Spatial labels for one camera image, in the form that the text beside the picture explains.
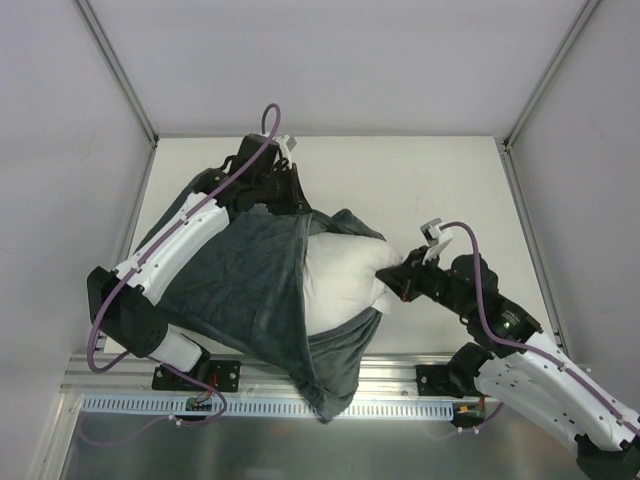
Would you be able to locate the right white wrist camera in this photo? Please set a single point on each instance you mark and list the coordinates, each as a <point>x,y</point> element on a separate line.
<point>437,239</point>

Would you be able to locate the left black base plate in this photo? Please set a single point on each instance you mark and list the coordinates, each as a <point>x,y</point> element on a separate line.
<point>223,375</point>

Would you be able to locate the white slotted cable duct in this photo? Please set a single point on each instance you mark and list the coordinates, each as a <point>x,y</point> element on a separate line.
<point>264,407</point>

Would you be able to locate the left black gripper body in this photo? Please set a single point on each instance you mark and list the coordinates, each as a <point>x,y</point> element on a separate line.
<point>288,195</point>

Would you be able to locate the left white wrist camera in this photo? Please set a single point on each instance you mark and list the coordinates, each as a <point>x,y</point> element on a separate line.
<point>287,144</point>

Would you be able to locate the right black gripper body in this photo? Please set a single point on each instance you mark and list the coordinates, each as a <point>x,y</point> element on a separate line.
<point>413,279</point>

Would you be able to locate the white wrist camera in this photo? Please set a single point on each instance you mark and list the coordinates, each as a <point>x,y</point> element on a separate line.
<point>437,239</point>
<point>287,144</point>

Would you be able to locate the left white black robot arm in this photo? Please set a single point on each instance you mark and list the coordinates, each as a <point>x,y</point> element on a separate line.
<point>123,301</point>

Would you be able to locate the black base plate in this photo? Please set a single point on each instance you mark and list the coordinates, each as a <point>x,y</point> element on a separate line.
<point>433,380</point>
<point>223,375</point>

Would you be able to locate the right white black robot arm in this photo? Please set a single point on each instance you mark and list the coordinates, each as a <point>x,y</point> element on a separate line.
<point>513,361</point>

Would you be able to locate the right aluminium frame post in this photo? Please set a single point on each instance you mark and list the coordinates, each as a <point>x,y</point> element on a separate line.
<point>567,43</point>

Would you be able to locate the aluminium mounting rail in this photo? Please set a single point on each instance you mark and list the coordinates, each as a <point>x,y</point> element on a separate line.
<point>381,376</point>

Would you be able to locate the left aluminium frame post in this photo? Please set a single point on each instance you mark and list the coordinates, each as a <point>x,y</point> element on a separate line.
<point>100,37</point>

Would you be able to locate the aluminium frame post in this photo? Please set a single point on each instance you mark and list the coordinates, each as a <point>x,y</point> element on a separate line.
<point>100,37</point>
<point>567,43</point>

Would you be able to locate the white pillow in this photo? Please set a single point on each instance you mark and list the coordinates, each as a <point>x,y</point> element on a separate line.
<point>339,279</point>

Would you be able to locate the zebra and grey pillowcase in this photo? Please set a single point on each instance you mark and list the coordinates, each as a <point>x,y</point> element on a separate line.
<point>244,289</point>

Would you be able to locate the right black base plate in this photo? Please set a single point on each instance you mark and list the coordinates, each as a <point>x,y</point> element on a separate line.
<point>433,380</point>

